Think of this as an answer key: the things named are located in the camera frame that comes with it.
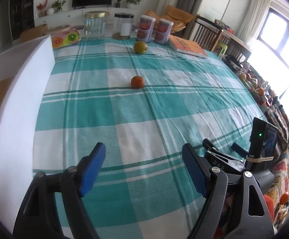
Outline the small red-orange tangerine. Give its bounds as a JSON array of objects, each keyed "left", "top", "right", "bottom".
[{"left": 131, "top": 76, "right": 145, "bottom": 89}]

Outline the teal checkered tablecloth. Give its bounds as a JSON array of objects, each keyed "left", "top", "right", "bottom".
[{"left": 33, "top": 38, "right": 264, "bottom": 238}]

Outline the orange book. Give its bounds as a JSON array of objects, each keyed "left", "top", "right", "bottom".
[{"left": 168, "top": 35, "right": 208, "bottom": 58}]

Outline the dark wooden dining chair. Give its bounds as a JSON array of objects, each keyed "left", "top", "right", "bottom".
[{"left": 190, "top": 16, "right": 251, "bottom": 62}]

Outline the white cardboard box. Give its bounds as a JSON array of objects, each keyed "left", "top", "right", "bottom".
[{"left": 0, "top": 36, "right": 55, "bottom": 232}]

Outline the red label can right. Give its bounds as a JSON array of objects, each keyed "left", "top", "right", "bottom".
[{"left": 154, "top": 18, "right": 174, "bottom": 45}]

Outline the red label can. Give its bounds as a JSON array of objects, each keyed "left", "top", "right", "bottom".
[
  {"left": 154, "top": 18, "right": 174, "bottom": 45},
  {"left": 136, "top": 15, "right": 156, "bottom": 43}
]

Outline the green-yellow fruit on table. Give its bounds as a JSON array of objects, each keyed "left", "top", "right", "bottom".
[{"left": 133, "top": 41, "right": 148, "bottom": 55}]

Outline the orange fabric armchair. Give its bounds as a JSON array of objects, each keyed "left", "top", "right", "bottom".
[{"left": 145, "top": 5, "right": 194, "bottom": 33}]

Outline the red label can left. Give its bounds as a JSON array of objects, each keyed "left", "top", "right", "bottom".
[{"left": 136, "top": 15, "right": 156, "bottom": 43}]

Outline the clear jar black lid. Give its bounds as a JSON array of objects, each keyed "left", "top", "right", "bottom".
[{"left": 112, "top": 12, "right": 134, "bottom": 40}]

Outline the potted green plant right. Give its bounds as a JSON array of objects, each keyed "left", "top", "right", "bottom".
[{"left": 124, "top": 0, "right": 144, "bottom": 9}]

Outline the potted green plant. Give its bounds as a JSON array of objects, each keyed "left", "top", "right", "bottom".
[
  {"left": 51, "top": 0, "right": 67, "bottom": 12},
  {"left": 124, "top": 0, "right": 144, "bottom": 9}
]

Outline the fruit pattern tissue box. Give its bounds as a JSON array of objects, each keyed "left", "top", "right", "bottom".
[{"left": 51, "top": 29, "right": 81, "bottom": 50}]

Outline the brown cardboard box on floor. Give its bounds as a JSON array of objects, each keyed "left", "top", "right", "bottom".
[{"left": 20, "top": 24, "right": 47, "bottom": 43}]

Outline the clear glass jar gold lid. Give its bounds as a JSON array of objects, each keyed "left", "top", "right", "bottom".
[{"left": 84, "top": 11, "right": 107, "bottom": 39}]

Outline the white tv cabinet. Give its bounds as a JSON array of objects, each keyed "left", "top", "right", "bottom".
[{"left": 33, "top": 4, "right": 140, "bottom": 28}]

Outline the red flower bouquet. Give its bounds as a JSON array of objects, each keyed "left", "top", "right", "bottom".
[{"left": 36, "top": 0, "right": 48, "bottom": 17}]

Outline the potted green plant left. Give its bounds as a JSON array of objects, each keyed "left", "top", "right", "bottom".
[{"left": 51, "top": 0, "right": 67, "bottom": 12}]

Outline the dark glass display cabinet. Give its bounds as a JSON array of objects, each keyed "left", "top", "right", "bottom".
[{"left": 9, "top": 0, "right": 34, "bottom": 41}]

